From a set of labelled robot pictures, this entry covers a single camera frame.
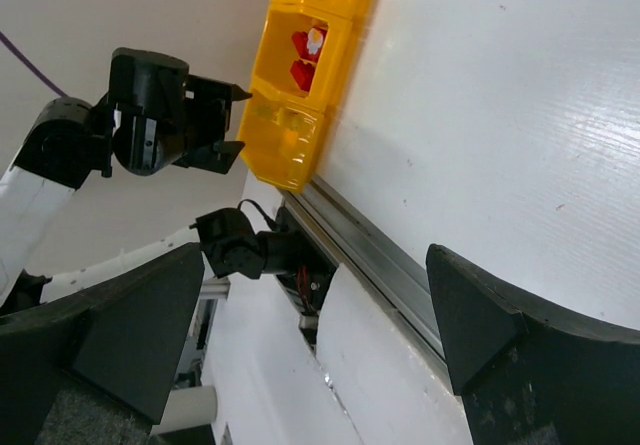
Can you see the yellow compartment bin tray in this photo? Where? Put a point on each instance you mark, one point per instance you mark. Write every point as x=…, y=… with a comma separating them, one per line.
x=280, y=157

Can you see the white taped cover panel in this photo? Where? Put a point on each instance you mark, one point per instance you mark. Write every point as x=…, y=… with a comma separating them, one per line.
x=391, y=391

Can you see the aluminium rail frame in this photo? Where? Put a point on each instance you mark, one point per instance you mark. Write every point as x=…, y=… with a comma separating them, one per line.
x=351, y=236

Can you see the red arched lego brick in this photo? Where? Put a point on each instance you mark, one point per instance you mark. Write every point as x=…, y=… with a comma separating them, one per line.
x=303, y=74

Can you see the red round lego stack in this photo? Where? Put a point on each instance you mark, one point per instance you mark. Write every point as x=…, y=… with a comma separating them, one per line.
x=316, y=38

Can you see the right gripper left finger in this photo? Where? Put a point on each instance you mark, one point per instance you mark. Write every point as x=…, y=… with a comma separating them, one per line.
x=97, y=366

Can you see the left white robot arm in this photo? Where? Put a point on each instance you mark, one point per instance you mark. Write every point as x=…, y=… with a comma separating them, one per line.
x=122, y=213

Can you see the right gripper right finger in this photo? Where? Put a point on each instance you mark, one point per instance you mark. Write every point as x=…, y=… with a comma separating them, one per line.
x=527, y=370

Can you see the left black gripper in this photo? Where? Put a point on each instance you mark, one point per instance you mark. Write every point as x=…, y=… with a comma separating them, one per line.
x=168, y=116

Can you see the red green blue lego stack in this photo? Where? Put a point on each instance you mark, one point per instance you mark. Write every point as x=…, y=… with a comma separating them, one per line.
x=300, y=41

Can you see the grey cylinder tube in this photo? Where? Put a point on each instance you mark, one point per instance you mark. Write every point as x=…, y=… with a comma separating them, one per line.
x=189, y=408

